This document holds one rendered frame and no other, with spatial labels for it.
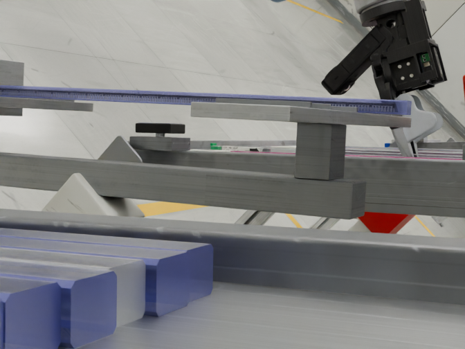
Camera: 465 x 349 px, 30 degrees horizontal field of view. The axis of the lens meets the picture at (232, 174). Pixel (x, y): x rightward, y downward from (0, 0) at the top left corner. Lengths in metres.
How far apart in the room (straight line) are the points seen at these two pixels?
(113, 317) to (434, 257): 0.07
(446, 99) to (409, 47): 8.78
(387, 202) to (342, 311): 0.81
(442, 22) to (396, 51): 8.86
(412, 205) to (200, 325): 0.83
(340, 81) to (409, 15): 0.13
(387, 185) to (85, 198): 0.36
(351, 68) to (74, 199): 0.54
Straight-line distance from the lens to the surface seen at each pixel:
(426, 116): 1.17
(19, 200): 2.37
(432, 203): 0.98
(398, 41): 1.19
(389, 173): 0.99
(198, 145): 1.32
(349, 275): 0.20
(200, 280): 0.19
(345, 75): 1.21
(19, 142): 2.61
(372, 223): 2.04
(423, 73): 1.16
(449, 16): 10.02
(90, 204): 0.78
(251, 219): 1.82
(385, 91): 1.16
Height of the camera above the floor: 1.16
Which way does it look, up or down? 19 degrees down
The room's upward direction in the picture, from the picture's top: 43 degrees clockwise
